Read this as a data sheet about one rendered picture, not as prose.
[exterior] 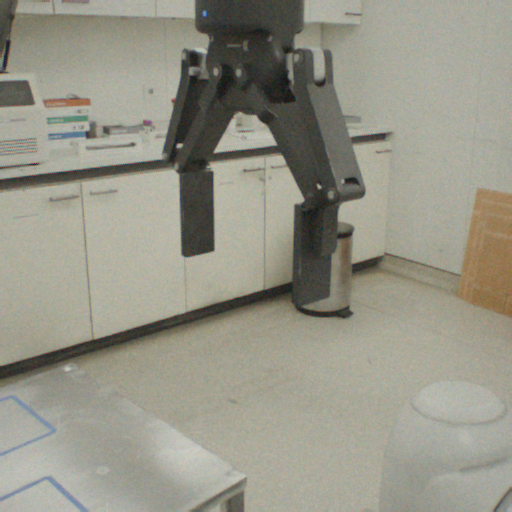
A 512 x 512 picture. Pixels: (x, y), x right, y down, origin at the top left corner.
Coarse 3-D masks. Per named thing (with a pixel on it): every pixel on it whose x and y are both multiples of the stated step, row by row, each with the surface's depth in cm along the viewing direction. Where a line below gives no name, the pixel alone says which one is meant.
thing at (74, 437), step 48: (48, 384) 108; (96, 384) 108; (0, 432) 94; (48, 432) 94; (96, 432) 94; (144, 432) 94; (0, 480) 84; (48, 480) 84; (96, 480) 84; (144, 480) 84; (192, 480) 84; (240, 480) 84
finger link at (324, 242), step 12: (324, 192) 41; (348, 192) 40; (360, 192) 40; (324, 204) 41; (336, 204) 41; (312, 216) 42; (324, 216) 41; (336, 216) 42; (312, 228) 42; (324, 228) 42; (336, 228) 42; (312, 240) 42; (324, 240) 42; (336, 240) 43; (312, 252) 43; (324, 252) 42
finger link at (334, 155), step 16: (304, 48) 40; (320, 48) 41; (304, 64) 39; (304, 80) 40; (304, 96) 40; (320, 96) 40; (336, 96) 41; (304, 112) 40; (320, 112) 40; (336, 112) 41; (320, 128) 39; (336, 128) 40; (320, 144) 40; (336, 144) 40; (320, 160) 40; (336, 160) 40; (352, 160) 40; (320, 176) 40; (336, 176) 39; (352, 176) 40; (336, 192) 39
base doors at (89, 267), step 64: (0, 192) 255; (64, 192) 271; (128, 192) 290; (256, 192) 338; (384, 192) 404; (0, 256) 260; (64, 256) 278; (128, 256) 298; (256, 256) 349; (0, 320) 266; (64, 320) 285; (128, 320) 306
